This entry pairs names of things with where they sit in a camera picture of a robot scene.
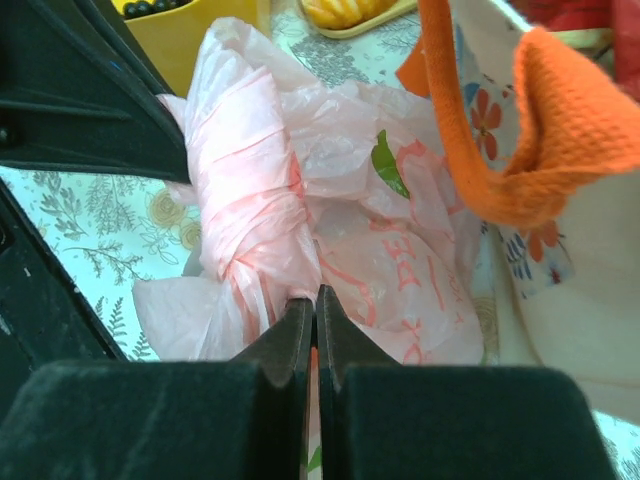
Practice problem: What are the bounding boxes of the row of round crackers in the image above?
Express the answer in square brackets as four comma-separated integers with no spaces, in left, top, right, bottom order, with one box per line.
[301,0,397,30]

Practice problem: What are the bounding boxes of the yellow deep bin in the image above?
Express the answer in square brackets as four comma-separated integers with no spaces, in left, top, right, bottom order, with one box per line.
[113,0,271,97]

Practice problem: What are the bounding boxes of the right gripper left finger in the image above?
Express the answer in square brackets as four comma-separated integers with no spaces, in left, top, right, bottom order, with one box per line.
[1,300,313,479]

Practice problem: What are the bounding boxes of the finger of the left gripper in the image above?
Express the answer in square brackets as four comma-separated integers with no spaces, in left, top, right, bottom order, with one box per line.
[1,1,189,183]

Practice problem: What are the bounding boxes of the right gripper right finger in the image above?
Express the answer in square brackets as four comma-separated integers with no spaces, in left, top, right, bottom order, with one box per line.
[315,286,615,480]

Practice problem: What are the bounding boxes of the black grape bunch toy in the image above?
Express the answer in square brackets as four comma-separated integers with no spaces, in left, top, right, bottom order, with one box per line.
[120,0,191,20]

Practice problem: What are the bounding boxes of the yellow flat tray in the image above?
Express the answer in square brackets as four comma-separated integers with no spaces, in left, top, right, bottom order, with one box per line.
[298,0,417,40]

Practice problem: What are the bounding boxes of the beige paper grocery bag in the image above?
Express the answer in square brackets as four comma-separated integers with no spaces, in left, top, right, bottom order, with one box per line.
[398,1,639,422]

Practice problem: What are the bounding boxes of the pink plastic grocery bag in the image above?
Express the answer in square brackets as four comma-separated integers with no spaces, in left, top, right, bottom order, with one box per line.
[133,18,484,364]

